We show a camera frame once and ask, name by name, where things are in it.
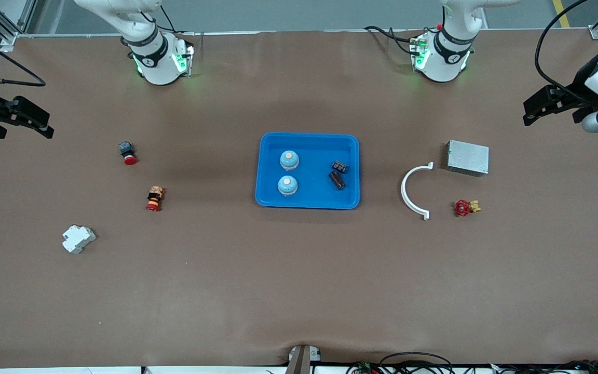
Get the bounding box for black looped cable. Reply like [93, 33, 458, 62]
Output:
[379, 352, 454, 374]

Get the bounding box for blue plastic tray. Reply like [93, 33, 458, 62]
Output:
[255, 132, 361, 210]

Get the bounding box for white circuit breaker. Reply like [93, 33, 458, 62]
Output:
[62, 224, 97, 254]

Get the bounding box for black switch red mushroom button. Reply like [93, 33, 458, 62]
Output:
[119, 141, 138, 166]

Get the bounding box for black cable tangle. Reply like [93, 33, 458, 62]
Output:
[491, 359, 598, 374]

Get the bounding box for silver metal power supply box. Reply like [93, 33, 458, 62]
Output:
[445, 139, 490, 178]

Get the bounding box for brass valve red handwheel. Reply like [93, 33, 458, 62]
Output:
[454, 199, 482, 217]

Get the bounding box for red green wire bundle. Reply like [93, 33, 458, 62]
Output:
[346, 361, 383, 374]

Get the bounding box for black cable at arm base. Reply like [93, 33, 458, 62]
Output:
[364, 25, 422, 57]

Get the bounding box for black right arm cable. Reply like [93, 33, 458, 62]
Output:
[0, 25, 47, 87]

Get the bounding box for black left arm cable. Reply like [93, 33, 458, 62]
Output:
[535, 0, 598, 107]

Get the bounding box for orange black red push button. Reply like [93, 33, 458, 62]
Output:
[146, 186, 165, 212]

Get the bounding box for grey table edge clamp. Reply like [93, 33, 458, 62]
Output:
[284, 344, 321, 374]

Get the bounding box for white curved plastic bracket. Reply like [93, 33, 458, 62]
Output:
[401, 162, 434, 221]

